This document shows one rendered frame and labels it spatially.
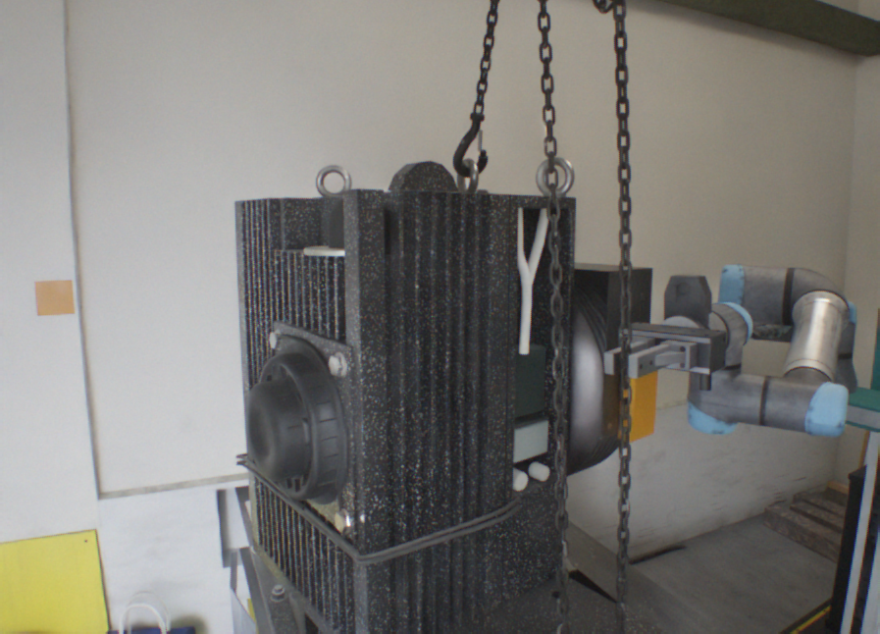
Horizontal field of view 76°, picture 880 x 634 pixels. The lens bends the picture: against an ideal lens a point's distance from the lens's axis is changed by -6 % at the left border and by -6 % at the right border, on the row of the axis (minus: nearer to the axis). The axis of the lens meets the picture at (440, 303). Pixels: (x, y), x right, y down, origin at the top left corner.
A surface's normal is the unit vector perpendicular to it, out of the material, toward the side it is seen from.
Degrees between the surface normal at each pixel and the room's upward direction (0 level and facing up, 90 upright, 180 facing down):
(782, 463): 90
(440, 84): 90
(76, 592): 87
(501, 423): 90
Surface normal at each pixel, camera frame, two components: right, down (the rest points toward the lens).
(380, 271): 0.61, 0.11
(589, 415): -0.80, 0.08
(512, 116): 0.41, 0.12
